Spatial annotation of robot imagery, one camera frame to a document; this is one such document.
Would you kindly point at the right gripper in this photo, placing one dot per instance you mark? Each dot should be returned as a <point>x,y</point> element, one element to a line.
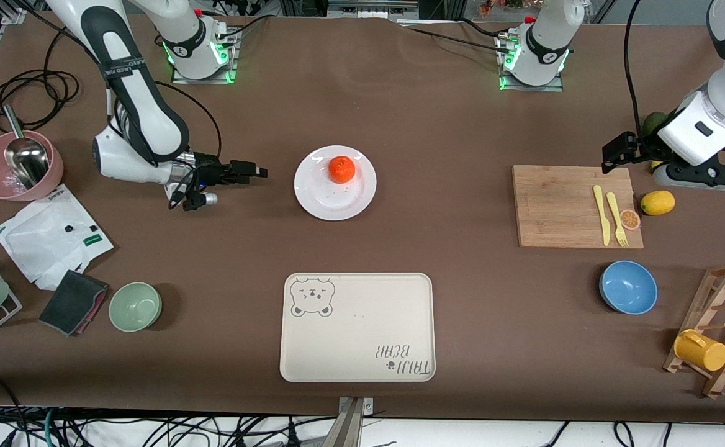
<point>210,173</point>

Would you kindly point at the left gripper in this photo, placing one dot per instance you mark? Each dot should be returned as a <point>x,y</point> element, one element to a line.
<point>639,146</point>

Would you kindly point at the white round plate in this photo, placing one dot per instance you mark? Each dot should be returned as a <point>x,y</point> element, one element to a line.
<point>331,202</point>

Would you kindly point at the orange fruit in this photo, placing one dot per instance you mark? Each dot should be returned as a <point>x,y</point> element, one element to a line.
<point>342,169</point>

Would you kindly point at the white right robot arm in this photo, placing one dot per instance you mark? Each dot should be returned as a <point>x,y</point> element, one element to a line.
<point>151,124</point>

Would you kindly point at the small yellow fruit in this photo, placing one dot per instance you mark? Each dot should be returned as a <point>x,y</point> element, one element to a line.
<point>656,165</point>

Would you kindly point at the green avocado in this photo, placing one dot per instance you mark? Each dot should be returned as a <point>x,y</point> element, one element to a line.
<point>653,123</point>

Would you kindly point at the yellow lemon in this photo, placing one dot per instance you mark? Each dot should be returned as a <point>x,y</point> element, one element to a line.
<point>657,203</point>

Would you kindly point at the yellow plastic fork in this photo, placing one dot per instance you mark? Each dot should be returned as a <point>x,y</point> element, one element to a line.
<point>614,214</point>

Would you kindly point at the yellow plastic knife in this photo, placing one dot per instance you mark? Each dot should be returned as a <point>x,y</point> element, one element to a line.
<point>601,211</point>

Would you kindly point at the orange slice toy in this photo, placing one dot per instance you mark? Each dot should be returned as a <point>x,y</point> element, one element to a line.
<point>630,220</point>

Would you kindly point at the wooden cutting board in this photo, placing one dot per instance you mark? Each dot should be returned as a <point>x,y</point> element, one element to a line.
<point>555,205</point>

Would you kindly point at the blue bowl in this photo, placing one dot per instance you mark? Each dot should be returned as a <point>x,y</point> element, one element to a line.
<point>628,287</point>

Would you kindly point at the wooden cup rack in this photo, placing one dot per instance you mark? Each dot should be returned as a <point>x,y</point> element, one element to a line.
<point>713,285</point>

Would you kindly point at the pale green bowl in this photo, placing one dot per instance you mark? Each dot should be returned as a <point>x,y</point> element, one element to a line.
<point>135,307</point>

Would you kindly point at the cream bear print tray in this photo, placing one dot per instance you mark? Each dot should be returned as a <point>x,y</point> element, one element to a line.
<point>357,327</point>

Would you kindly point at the pink cloth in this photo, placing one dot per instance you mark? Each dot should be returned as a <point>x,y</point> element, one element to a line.
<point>97,307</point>

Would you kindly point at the yellow cup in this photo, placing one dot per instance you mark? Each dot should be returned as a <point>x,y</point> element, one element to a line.
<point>701,350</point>

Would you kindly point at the white plastic bag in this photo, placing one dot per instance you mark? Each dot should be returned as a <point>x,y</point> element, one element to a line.
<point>40,242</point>

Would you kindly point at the metal scoop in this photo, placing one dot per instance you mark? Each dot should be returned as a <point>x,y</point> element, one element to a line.
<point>27,162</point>

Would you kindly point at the dark grey cloth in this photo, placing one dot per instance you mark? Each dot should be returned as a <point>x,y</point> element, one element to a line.
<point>69,301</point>

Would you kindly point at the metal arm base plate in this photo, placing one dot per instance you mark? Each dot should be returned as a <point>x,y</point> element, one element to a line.
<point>229,68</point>
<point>555,87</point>

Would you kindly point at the aluminium frame structure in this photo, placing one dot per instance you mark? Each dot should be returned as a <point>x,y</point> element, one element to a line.
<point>369,7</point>

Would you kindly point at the aluminium corner bracket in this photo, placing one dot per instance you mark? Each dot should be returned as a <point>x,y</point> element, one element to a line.
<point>13,16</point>

